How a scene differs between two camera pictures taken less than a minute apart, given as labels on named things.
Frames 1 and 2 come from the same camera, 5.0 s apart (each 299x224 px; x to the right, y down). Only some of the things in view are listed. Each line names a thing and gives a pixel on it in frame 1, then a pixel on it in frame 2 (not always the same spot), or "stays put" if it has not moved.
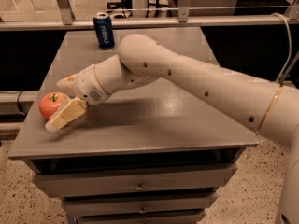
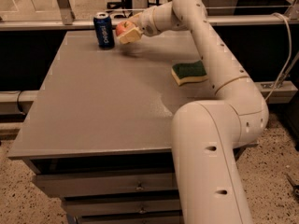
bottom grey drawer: (140, 219) stays put
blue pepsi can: (104, 31) stays put
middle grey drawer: (138, 205) stays put
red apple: (49, 103) → (123, 26)
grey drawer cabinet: (155, 153) stays put
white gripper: (87, 85) → (145, 22)
